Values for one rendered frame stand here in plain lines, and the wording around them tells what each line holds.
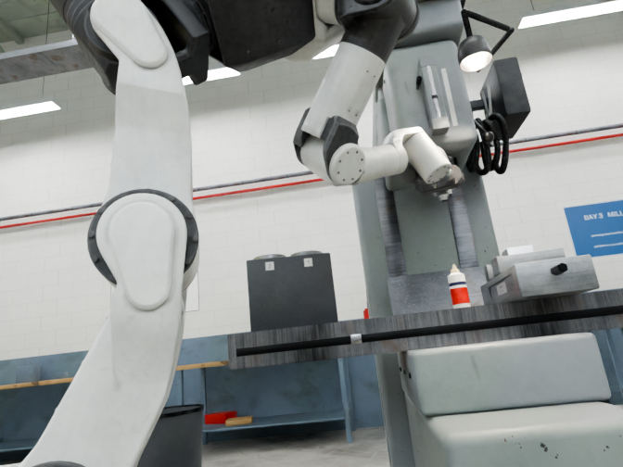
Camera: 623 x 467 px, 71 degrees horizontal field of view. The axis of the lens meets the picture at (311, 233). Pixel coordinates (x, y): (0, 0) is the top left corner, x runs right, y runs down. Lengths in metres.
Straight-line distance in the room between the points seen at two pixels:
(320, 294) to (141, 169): 0.61
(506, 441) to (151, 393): 0.50
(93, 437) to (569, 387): 0.78
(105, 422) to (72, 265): 6.13
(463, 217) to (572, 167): 4.73
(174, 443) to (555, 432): 2.08
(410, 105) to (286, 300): 0.60
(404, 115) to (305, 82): 5.32
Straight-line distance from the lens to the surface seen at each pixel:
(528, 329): 1.08
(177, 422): 2.57
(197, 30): 0.80
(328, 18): 0.88
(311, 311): 1.12
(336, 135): 0.77
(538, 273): 1.01
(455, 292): 1.10
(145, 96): 0.72
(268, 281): 1.13
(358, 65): 0.79
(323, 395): 5.38
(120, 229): 0.61
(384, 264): 1.54
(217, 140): 6.36
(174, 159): 0.69
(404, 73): 1.27
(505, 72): 1.67
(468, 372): 0.91
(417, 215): 1.59
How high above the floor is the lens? 0.84
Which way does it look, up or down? 16 degrees up
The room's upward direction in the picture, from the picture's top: 6 degrees counter-clockwise
